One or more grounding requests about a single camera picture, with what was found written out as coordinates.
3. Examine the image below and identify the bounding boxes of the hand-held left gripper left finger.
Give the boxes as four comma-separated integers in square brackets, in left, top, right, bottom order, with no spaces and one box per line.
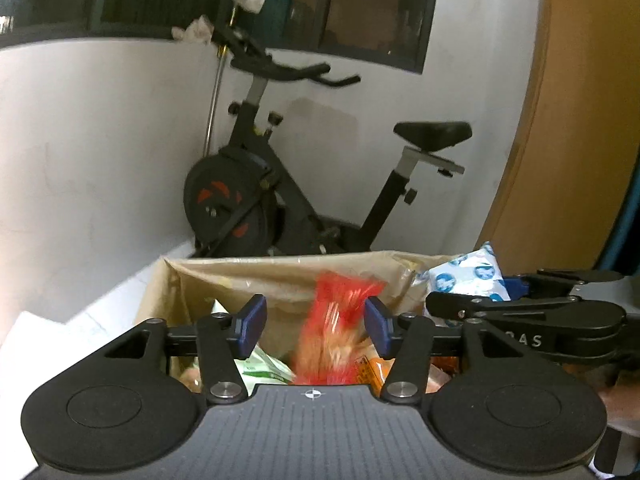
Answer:
[102,294,269,405]

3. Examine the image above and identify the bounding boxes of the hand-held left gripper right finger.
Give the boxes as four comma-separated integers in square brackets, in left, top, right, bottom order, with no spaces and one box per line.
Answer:
[364,296,529,405]

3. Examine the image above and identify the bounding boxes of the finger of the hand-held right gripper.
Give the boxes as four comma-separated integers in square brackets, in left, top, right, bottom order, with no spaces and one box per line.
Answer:
[504,268,624,302]
[424,291,582,329]

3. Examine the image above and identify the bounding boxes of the blue white snack packet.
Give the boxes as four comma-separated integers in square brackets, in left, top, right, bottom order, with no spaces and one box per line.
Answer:
[414,241,507,306]

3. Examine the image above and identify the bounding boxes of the red clear snack packet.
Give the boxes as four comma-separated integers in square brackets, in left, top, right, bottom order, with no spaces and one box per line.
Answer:
[294,271,387,386]

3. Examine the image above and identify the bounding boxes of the orange red snack packet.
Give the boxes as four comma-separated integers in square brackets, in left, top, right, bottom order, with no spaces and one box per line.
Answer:
[350,345,452,397]

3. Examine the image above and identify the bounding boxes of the green white snack packet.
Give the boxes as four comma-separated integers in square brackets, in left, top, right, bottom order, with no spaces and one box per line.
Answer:
[210,300,297,386]

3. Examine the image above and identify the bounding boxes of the clear plastic box liner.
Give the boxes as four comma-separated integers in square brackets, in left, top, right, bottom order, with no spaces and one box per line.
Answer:
[162,250,452,312]

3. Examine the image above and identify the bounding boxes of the nut snack packet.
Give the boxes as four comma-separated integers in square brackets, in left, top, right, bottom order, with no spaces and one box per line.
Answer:
[177,365,205,394]

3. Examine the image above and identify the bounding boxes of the cardboard box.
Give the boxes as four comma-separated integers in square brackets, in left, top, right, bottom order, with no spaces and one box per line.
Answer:
[136,250,469,397]

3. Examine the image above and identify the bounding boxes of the person's right hand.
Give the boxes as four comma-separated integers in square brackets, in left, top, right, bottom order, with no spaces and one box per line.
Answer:
[565,360,640,434]

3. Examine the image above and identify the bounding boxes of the black exercise bike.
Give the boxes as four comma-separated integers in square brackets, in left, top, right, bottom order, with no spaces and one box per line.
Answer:
[182,22,474,260]

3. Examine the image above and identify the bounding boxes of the wooden door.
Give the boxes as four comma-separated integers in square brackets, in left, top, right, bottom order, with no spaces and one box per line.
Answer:
[487,0,640,272]

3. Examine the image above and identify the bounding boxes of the blue checked tablecloth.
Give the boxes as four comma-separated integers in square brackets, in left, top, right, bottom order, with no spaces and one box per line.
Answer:
[0,285,169,480]

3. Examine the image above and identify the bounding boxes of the metal pole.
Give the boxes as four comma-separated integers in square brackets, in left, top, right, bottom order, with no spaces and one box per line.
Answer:
[202,7,239,159]

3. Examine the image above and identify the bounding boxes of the crumpled white tissue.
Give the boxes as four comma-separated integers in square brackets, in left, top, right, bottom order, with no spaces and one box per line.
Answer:
[171,15,216,45]

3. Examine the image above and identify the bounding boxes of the dark framed window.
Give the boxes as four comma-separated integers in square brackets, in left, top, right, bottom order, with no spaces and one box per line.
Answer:
[0,0,442,76]

